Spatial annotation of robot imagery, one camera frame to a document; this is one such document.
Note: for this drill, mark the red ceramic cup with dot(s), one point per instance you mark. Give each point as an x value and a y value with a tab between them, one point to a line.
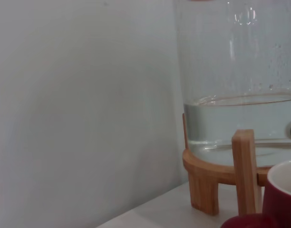
278	204

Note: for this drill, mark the glass water dispenser jar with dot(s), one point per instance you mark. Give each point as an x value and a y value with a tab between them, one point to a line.
231	71

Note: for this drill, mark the wooden dispenser stand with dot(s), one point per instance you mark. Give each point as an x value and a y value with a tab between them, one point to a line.
243	166

